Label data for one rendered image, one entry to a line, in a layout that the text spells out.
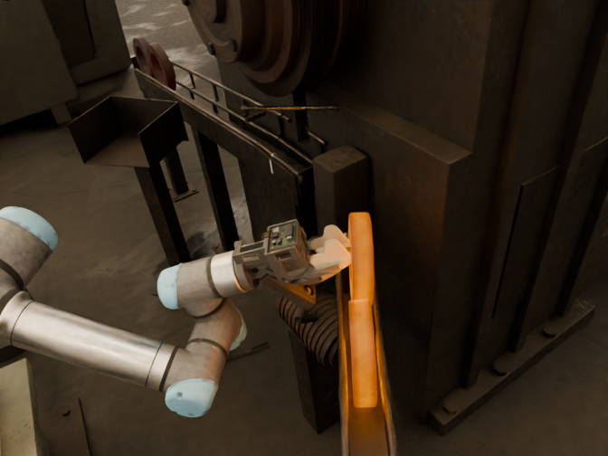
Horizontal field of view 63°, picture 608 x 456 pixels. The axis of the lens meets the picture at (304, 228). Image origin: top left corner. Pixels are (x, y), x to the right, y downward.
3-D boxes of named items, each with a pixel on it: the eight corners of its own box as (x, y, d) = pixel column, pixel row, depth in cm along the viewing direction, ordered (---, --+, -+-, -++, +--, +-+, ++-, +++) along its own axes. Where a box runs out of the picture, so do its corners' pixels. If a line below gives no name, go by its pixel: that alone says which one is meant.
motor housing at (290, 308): (327, 386, 152) (314, 261, 118) (375, 442, 137) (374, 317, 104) (292, 410, 147) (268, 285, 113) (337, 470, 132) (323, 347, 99)
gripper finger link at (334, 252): (360, 237, 75) (303, 251, 78) (370, 264, 79) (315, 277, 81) (358, 224, 78) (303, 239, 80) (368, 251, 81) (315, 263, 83)
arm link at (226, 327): (203, 370, 92) (173, 335, 86) (219, 322, 100) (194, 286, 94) (240, 367, 89) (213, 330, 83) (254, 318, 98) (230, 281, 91)
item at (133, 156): (168, 257, 206) (110, 95, 161) (223, 269, 197) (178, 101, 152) (139, 291, 192) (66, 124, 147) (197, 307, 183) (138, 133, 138)
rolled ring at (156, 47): (157, 48, 176) (166, 45, 177) (142, 41, 189) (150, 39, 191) (173, 98, 186) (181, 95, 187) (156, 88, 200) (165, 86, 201)
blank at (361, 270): (367, 194, 85) (347, 195, 85) (375, 249, 72) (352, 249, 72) (365, 266, 93) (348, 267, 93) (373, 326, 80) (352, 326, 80)
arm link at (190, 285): (183, 290, 94) (159, 259, 89) (235, 278, 91) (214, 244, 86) (173, 323, 88) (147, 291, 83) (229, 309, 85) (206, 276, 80)
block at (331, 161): (353, 223, 124) (349, 139, 109) (374, 240, 118) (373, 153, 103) (318, 242, 120) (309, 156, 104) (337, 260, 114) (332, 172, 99)
